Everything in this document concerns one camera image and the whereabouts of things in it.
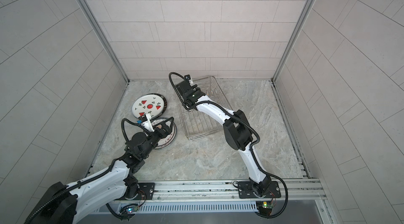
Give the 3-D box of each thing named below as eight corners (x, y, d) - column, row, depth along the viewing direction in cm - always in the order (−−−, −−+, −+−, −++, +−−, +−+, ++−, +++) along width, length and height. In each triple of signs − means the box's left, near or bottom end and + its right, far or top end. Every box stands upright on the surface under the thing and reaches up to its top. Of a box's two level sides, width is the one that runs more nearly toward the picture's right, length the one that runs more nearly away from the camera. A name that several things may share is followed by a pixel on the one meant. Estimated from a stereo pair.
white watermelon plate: (130, 118, 97) (128, 115, 95) (138, 96, 108) (136, 93, 106) (161, 118, 97) (160, 115, 95) (166, 96, 108) (165, 93, 106)
